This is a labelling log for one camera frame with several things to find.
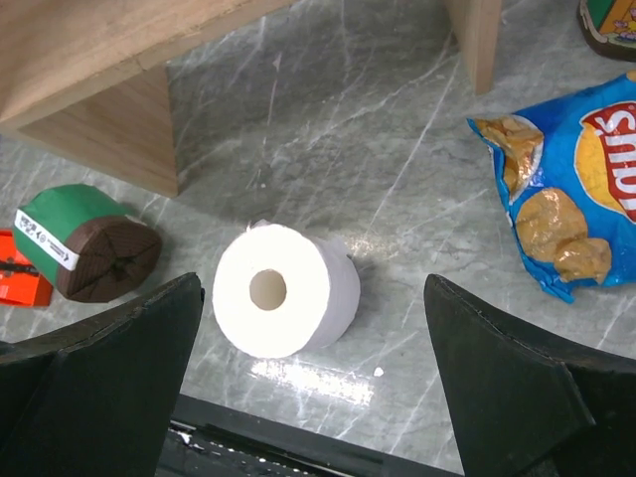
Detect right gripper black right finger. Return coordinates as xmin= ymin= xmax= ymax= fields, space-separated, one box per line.
xmin=423 ymin=274 xmax=635 ymax=476

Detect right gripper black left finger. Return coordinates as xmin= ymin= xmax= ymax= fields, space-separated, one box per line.
xmin=1 ymin=273 xmax=205 ymax=476

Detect green roll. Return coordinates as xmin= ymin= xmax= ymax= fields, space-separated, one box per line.
xmin=576 ymin=0 xmax=635 ymax=63
xmin=13 ymin=184 xmax=163 ymax=303

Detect white paper towel roll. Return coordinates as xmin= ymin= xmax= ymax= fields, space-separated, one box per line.
xmin=212 ymin=221 xmax=361 ymax=359

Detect wooden two-tier shelf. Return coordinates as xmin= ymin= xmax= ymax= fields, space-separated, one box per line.
xmin=0 ymin=0 xmax=503 ymax=199

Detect orange flat package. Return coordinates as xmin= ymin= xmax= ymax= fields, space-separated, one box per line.
xmin=0 ymin=230 xmax=53 ymax=307

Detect blue Lay's chips bag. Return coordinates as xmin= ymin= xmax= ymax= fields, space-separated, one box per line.
xmin=468 ymin=72 xmax=635 ymax=302

